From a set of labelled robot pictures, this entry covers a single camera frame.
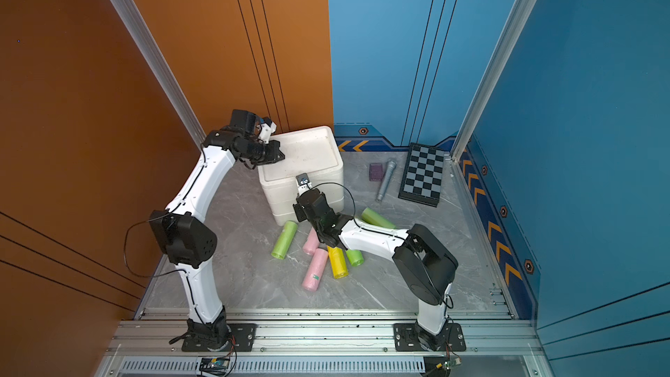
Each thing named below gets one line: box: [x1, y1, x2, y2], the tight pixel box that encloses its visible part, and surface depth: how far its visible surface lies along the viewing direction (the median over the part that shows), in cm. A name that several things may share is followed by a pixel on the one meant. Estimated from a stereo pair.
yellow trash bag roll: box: [326, 245, 349, 280], surface depth 87 cm
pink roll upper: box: [302, 226, 321, 256], surface depth 90 cm
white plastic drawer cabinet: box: [258, 126, 345, 227], surface depth 87 cm
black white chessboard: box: [397, 142, 445, 208], surface depth 111 cm
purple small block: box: [369, 163, 383, 182], surface depth 112 cm
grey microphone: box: [376, 160, 397, 203], surface depth 111 cm
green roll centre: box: [345, 248, 364, 268], surface depth 88 cm
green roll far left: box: [270, 219, 299, 261], surface depth 92 cm
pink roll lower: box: [301, 247, 329, 292], surface depth 84 cm
